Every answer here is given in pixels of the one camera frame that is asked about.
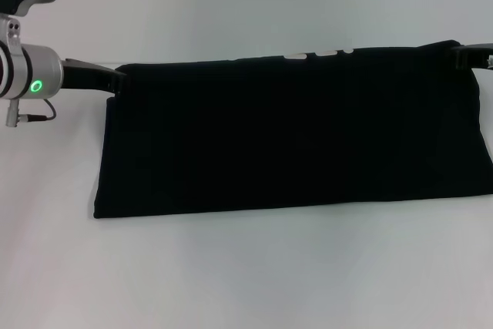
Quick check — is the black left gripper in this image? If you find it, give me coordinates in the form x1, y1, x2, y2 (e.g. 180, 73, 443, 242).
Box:
59, 58, 129, 98

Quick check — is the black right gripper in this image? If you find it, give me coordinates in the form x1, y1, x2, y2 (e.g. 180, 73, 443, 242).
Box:
450, 41, 493, 72

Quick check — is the black shirt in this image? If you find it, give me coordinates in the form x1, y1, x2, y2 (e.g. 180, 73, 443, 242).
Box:
92, 39, 493, 220

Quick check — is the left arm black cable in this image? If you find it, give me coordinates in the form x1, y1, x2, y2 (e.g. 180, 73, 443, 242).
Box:
4, 97, 58, 128

